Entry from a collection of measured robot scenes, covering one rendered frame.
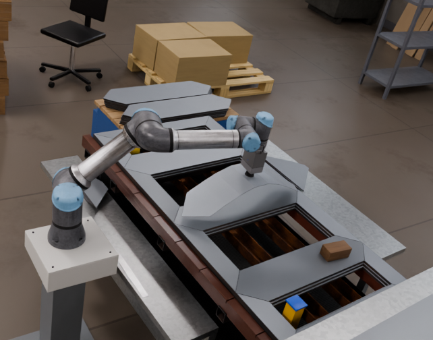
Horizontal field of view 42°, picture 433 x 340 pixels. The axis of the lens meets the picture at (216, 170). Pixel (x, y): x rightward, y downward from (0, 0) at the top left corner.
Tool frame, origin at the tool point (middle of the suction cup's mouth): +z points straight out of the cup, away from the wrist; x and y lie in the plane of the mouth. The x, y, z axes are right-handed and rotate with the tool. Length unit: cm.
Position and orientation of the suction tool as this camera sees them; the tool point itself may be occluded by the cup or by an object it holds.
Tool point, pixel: (248, 177)
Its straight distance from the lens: 253.8
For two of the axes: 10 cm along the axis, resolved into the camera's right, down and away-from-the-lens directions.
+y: -4.8, -5.5, 6.8
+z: -2.0, 8.3, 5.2
